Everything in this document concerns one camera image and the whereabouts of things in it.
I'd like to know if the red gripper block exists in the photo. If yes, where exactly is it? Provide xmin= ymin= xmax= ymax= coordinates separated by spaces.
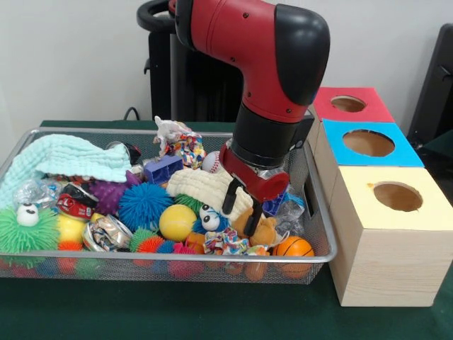
xmin=219 ymin=143 xmax=290 ymax=237

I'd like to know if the purple plastic toy block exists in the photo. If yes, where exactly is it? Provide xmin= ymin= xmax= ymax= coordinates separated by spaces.
xmin=261 ymin=193 xmax=288 ymax=217

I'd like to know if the small brown plush toy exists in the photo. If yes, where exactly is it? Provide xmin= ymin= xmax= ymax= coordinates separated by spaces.
xmin=231 ymin=208 xmax=280 ymax=248

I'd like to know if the cream yellow cloth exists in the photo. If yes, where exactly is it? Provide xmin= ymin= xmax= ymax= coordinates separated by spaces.
xmin=166 ymin=169 xmax=255 ymax=225

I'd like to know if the smooth yellow ball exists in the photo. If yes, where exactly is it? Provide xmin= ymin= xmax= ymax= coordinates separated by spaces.
xmin=159 ymin=204 xmax=197 ymax=242

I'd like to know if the plain blue spiky ball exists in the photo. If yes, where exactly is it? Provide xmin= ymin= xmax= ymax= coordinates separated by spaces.
xmin=118 ymin=183 xmax=174 ymax=233

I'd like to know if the shallow metal mesh bin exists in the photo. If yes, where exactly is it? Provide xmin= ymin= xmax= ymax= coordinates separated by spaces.
xmin=0 ymin=127 xmax=338 ymax=286

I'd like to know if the wooden box with three holes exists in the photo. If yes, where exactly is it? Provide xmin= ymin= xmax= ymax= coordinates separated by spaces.
xmin=299 ymin=86 xmax=453 ymax=308

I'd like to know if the crushed clear water bottle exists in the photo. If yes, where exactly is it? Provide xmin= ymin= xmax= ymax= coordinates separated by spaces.
xmin=275 ymin=187 xmax=306 ymax=237

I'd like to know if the white toy baseball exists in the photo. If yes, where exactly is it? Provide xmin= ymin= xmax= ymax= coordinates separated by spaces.
xmin=201 ymin=151 xmax=221 ymax=174

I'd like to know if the orange toy basketball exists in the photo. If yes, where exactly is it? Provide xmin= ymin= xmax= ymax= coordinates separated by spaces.
xmin=272 ymin=236 xmax=315 ymax=257

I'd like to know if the dark green table cloth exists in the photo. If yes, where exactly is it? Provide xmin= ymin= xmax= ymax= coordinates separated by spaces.
xmin=0 ymin=120 xmax=453 ymax=340
xmin=417 ymin=136 xmax=453 ymax=171

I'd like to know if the crushed silver drink can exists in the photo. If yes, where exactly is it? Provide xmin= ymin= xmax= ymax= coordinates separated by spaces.
xmin=81 ymin=215 xmax=134 ymax=252

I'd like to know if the mint green cloth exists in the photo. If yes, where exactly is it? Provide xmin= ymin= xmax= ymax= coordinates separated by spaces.
xmin=0 ymin=133 xmax=132 ymax=210

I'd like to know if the green spiky ball with eyes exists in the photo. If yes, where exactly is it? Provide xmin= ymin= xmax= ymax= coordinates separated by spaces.
xmin=0 ymin=203 xmax=59 ymax=263

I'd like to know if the black upright panel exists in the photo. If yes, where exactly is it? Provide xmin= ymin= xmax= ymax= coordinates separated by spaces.
xmin=406 ymin=23 xmax=453 ymax=142

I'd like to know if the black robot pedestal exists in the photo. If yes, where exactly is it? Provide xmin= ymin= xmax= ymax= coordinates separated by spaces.
xmin=137 ymin=0 xmax=245 ymax=123

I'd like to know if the black power cable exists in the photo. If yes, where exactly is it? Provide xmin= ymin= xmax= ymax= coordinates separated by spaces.
xmin=122 ymin=106 xmax=143 ymax=122

